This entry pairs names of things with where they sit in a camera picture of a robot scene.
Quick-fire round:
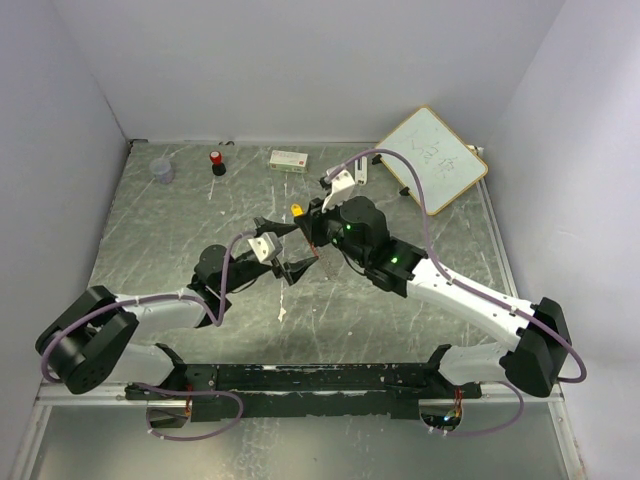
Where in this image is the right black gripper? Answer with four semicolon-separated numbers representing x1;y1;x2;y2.
296;192;369;268

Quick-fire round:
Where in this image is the saw keychain with red handle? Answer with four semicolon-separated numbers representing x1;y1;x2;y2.
307;240;338;280

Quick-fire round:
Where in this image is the yellow capped key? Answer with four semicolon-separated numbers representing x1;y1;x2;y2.
291;203;305;218

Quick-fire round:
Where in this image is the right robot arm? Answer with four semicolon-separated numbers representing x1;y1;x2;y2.
294;196;571;398

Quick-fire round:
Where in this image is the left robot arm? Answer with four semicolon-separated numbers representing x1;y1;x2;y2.
35;217;314;399

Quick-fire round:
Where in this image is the white rectangular clip device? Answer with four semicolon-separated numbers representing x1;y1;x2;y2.
354;156;368;185

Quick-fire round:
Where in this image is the white green cardboard box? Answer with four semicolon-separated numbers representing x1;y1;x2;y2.
269;150;308;173

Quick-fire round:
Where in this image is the red black stamp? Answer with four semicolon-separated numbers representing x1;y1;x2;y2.
209;150;226;177

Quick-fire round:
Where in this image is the clear plastic cup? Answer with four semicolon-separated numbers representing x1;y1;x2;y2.
149;158;175;185

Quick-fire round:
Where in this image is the black base bar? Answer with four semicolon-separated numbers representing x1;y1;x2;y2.
125;362;481;422

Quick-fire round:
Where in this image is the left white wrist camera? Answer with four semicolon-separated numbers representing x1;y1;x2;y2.
247;232;283;265

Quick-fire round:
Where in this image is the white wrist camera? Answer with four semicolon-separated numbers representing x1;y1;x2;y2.
321;169;356;213
247;232;283;265

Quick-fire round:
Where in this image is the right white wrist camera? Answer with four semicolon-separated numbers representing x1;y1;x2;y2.
321;169;356;213

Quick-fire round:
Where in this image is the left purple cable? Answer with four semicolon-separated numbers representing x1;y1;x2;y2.
40;232;261;442

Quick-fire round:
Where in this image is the purple cable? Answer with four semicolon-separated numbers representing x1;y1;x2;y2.
40;232;261;442
323;148;589;437

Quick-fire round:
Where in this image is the small whiteboard with wooden frame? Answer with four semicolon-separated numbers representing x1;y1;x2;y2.
376;106;488;216

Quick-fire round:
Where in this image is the aluminium rail frame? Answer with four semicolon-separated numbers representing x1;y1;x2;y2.
35;164;571;398

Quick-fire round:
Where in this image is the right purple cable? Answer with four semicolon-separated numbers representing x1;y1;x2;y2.
323;148;589;437

